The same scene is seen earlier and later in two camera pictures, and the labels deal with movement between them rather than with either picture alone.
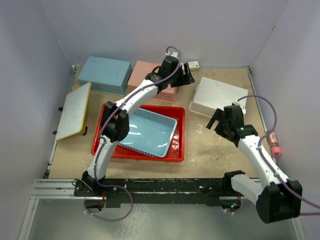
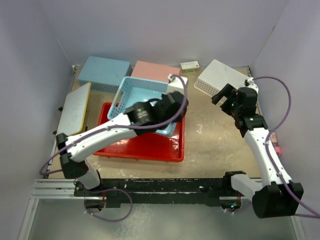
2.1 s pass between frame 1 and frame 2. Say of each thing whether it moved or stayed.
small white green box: stayed
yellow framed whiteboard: stayed
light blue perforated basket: stayed
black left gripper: moved
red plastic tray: stayed
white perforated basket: moved
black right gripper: moved
